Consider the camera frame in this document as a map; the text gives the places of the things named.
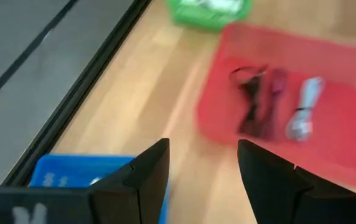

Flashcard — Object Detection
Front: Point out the black cable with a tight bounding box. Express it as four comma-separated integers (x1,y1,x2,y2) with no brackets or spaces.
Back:
228,64,269,138

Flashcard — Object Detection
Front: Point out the blue plastic bin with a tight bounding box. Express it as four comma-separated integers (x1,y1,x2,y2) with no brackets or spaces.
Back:
29,154,170,224

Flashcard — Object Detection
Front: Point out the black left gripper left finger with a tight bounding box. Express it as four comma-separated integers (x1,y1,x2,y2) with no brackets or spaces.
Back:
88,138,171,224

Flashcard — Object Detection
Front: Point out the light blue cable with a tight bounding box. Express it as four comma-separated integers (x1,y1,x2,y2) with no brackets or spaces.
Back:
285,76,326,142

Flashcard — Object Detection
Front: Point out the black metal table frame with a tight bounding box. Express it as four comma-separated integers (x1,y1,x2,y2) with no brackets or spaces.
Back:
0,0,153,187

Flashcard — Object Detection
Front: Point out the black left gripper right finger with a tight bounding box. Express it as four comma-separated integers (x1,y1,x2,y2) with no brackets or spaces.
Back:
237,139,356,224

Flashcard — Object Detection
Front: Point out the red plastic bin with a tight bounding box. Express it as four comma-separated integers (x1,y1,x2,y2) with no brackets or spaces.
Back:
195,23,356,188

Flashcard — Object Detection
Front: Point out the green plastic bin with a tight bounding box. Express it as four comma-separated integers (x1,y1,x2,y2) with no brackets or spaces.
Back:
164,0,254,32

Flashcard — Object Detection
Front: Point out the dark red cable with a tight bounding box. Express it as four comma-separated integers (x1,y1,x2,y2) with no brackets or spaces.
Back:
264,67,288,139

